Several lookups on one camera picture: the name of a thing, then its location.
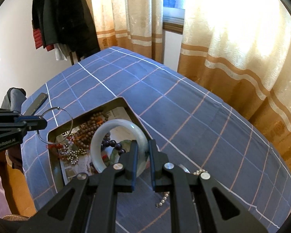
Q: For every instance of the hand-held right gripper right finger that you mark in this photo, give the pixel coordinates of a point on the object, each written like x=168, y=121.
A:
x=152, y=165

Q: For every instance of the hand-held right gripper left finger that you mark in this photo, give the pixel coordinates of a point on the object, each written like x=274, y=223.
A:
x=134, y=160

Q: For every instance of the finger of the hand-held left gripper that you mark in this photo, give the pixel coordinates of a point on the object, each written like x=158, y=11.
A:
x=36, y=125
x=26, y=118

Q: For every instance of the green jade bangle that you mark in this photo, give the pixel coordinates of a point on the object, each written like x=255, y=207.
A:
x=114, y=155

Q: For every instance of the thin silver hoop bangle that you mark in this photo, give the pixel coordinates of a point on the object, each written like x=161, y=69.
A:
x=59, y=108

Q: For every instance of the white jade bangle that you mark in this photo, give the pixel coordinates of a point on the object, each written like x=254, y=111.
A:
x=97, y=150

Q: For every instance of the rectangular metal tin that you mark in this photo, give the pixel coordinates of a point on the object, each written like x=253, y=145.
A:
x=54, y=172

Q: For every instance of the black smartphone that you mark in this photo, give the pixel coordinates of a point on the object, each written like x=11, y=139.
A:
x=37, y=102

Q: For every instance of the blue checked tablecloth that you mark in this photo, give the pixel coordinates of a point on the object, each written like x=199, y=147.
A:
x=184, y=106

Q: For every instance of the white hanging garment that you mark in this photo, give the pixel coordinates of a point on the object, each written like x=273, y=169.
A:
x=60, y=52

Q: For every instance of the wooden coat rack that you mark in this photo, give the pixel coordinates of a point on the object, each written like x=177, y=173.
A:
x=74, y=58

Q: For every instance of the red down jacket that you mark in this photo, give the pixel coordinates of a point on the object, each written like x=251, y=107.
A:
x=38, y=40

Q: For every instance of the dark hanging coats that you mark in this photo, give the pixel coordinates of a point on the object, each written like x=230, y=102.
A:
x=63, y=12

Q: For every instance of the narrow cream and tan curtain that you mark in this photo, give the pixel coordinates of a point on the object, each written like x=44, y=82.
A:
x=126, y=12

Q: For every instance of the wide cream and tan curtain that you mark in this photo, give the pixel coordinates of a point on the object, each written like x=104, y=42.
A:
x=232, y=29

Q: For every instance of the window with wooden sill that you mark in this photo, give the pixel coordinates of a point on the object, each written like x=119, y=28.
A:
x=173, y=4

